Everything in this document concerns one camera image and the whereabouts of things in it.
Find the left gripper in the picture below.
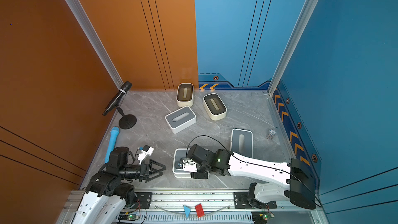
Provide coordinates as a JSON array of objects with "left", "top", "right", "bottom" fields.
[{"left": 120, "top": 159, "right": 166, "bottom": 181}]

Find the grey lid tissue box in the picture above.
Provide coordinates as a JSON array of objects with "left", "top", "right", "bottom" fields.
[
  {"left": 165, "top": 106, "right": 197, "bottom": 134},
  {"left": 173, "top": 148, "right": 198, "bottom": 179},
  {"left": 230, "top": 129, "right": 253, "bottom": 158}
]

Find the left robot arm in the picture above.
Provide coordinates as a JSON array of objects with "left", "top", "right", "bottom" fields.
[{"left": 72, "top": 147, "right": 166, "bottom": 224}]

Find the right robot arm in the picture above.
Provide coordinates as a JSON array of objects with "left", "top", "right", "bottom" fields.
[{"left": 186, "top": 144, "right": 317, "bottom": 209}]

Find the cream tissue box angled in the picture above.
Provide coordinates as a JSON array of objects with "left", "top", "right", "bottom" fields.
[{"left": 203, "top": 93, "right": 227, "bottom": 121}]

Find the cream tissue box rear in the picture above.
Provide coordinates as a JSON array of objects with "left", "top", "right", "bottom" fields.
[{"left": 176, "top": 83, "right": 194, "bottom": 107}]

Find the red block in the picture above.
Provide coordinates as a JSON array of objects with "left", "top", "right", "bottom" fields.
[{"left": 195, "top": 203, "right": 205, "bottom": 218}]

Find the blue triangle piece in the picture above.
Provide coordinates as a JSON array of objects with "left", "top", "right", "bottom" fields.
[{"left": 183, "top": 205, "right": 191, "bottom": 218}]

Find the left circuit board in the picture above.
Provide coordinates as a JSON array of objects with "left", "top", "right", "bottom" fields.
[{"left": 117, "top": 212, "right": 141, "bottom": 223}]

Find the circuit board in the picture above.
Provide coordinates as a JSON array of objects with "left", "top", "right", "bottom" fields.
[
  {"left": 251, "top": 212, "right": 275, "bottom": 224},
  {"left": 117, "top": 212, "right": 141, "bottom": 223}
]

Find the blue microphone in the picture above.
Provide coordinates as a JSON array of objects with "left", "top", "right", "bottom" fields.
[{"left": 105, "top": 127, "right": 120, "bottom": 163}]

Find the black microphone on stand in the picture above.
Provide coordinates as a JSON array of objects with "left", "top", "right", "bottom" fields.
[{"left": 102, "top": 81, "right": 137, "bottom": 130}]

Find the right circuit board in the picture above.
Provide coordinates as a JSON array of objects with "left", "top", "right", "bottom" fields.
[{"left": 251, "top": 212, "right": 275, "bottom": 224}]

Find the small clear bottle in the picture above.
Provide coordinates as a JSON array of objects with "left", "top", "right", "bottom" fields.
[{"left": 266, "top": 130, "right": 276, "bottom": 140}]

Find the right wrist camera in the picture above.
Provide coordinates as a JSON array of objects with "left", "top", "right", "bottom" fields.
[{"left": 175, "top": 159, "right": 197, "bottom": 172}]

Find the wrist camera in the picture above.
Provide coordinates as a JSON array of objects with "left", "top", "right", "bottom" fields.
[
  {"left": 137, "top": 145, "right": 154, "bottom": 164},
  {"left": 175, "top": 159, "right": 197, "bottom": 172}
]

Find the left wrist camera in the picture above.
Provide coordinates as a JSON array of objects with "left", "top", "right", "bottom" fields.
[{"left": 137, "top": 145, "right": 154, "bottom": 164}]

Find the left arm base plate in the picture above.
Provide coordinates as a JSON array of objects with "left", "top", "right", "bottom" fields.
[{"left": 130, "top": 191, "right": 152, "bottom": 210}]

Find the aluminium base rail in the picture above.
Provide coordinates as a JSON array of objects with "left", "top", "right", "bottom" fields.
[{"left": 57, "top": 190, "right": 328, "bottom": 224}]

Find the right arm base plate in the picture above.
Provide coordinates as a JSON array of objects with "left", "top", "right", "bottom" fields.
[{"left": 233, "top": 192, "right": 277, "bottom": 209}]

